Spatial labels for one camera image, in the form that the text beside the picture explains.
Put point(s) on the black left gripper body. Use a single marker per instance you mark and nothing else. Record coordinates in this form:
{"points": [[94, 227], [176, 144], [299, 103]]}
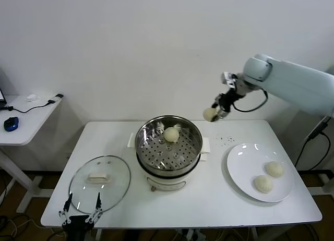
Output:
{"points": [[77, 225]]}

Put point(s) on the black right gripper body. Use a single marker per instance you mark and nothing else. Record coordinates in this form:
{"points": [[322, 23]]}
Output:
{"points": [[228, 98]]}

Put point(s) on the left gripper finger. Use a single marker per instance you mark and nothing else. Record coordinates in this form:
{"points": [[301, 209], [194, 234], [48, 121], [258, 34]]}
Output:
{"points": [[65, 215], [97, 209]]}

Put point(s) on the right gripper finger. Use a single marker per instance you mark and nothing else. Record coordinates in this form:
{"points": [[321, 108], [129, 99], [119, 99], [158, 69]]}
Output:
{"points": [[217, 101], [223, 112]]}

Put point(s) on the white steamed baozi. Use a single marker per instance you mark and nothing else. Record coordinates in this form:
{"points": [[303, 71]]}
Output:
{"points": [[209, 114], [171, 134], [274, 169], [263, 184]]}

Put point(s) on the glass pot lid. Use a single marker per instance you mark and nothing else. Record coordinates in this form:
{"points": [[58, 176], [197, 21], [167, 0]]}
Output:
{"points": [[109, 178]]}

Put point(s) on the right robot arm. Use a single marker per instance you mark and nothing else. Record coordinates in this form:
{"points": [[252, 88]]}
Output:
{"points": [[287, 76]]}

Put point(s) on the stainless steel steamer basket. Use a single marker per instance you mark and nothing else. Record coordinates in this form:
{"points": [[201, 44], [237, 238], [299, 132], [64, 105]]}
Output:
{"points": [[156, 152]]}

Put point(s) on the scattered dark crumbs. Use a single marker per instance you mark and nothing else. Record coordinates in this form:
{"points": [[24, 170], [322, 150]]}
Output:
{"points": [[231, 139]]}

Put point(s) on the white round plate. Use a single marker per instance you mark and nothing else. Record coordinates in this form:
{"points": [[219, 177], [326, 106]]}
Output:
{"points": [[242, 162]]}

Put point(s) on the white power strip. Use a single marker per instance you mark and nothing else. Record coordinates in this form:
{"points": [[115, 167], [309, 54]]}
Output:
{"points": [[191, 235]]}

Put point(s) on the white side desk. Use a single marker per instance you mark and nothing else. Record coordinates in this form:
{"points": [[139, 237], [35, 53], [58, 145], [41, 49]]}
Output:
{"points": [[28, 121]]}

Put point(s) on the blue computer mouse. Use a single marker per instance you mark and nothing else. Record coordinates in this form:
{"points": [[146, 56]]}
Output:
{"points": [[11, 123]]}

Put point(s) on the small white crumpled object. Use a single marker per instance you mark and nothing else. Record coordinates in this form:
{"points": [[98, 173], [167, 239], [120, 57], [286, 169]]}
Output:
{"points": [[31, 97]]}

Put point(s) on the black laptop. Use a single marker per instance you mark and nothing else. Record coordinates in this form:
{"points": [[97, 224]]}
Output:
{"points": [[2, 97]]}

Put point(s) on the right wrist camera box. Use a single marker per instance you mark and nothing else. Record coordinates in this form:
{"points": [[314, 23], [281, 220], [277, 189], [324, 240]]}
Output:
{"points": [[229, 78]]}

